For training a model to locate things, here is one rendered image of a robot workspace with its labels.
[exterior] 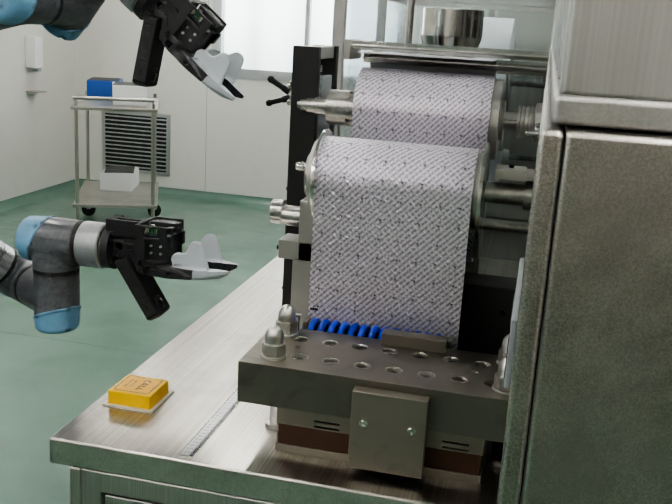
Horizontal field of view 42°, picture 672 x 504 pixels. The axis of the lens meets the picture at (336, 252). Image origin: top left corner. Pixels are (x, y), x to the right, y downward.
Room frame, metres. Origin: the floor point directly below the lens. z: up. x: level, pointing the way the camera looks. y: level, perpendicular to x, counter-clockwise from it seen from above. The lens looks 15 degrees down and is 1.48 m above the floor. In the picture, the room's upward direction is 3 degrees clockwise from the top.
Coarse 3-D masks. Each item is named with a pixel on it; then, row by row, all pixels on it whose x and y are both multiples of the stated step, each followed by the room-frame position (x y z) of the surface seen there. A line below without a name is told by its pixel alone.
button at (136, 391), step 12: (120, 384) 1.25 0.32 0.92; (132, 384) 1.25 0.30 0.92; (144, 384) 1.26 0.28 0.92; (156, 384) 1.26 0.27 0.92; (108, 396) 1.23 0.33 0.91; (120, 396) 1.22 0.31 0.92; (132, 396) 1.22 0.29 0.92; (144, 396) 1.22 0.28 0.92; (156, 396) 1.24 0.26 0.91; (144, 408) 1.21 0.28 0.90
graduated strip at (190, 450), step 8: (232, 400) 1.27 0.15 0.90; (224, 408) 1.24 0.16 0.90; (232, 408) 1.24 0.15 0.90; (216, 416) 1.21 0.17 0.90; (224, 416) 1.21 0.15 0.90; (208, 424) 1.18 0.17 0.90; (216, 424) 1.18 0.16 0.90; (200, 432) 1.15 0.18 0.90; (208, 432) 1.15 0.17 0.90; (192, 440) 1.13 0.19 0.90; (200, 440) 1.13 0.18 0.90; (184, 448) 1.10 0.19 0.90; (192, 448) 1.10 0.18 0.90; (200, 448) 1.10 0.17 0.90; (192, 456) 1.08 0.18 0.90
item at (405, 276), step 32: (320, 224) 1.29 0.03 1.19; (352, 224) 1.28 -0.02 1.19; (384, 224) 1.27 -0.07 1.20; (320, 256) 1.29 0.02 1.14; (352, 256) 1.28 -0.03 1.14; (384, 256) 1.27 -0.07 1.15; (416, 256) 1.26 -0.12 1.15; (448, 256) 1.25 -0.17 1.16; (320, 288) 1.29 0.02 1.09; (352, 288) 1.28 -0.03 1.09; (384, 288) 1.27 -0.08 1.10; (416, 288) 1.26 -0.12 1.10; (448, 288) 1.25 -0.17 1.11; (352, 320) 1.28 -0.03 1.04; (384, 320) 1.27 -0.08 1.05; (416, 320) 1.26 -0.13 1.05; (448, 320) 1.25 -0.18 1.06
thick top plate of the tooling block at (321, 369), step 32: (256, 352) 1.15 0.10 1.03; (288, 352) 1.16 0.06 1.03; (320, 352) 1.16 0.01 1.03; (352, 352) 1.17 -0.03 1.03; (384, 352) 1.19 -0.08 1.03; (416, 352) 1.18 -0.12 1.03; (448, 352) 1.19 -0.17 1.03; (256, 384) 1.11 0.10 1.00; (288, 384) 1.10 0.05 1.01; (320, 384) 1.09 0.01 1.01; (352, 384) 1.08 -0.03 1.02; (384, 384) 1.07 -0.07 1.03; (416, 384) 1.07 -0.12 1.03; (448, 384) 1.07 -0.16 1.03; (480, 384) 1.08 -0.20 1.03; (448, 416) 1.05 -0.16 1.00; (480, 416) 1.04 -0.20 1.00
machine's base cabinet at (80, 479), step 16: (80, 480) 1.10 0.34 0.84; (96, 480) 1.10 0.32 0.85; (112, 480) 1.09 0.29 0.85; (128, 480) 1.09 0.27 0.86; (144, 480) 1.08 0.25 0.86; (80, 496) 1.10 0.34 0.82; (96, 496) 1.10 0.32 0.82; (112, 496) 1.09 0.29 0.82; (128, 496) 1.09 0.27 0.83; (144, 496) 1.08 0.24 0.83; (160, 496) 1.08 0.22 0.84; (176, 496) 1.07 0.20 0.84; (192, 496) 1.06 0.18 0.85; (208, 496) 1.06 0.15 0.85; (224, 496) 1.05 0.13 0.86
